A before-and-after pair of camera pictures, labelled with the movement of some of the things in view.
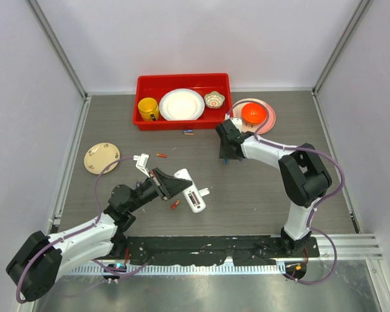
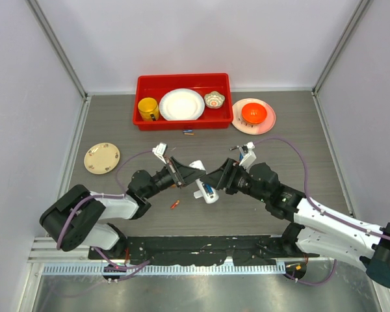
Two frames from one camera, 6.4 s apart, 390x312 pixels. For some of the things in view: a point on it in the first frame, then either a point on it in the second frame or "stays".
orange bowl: (253, 113) stays
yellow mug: (148, 108) stays
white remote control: (193, 196) to (210, 198)
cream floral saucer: (99, 155) stays
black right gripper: (224, 155) to (223, 177)
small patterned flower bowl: (214, 100) stays
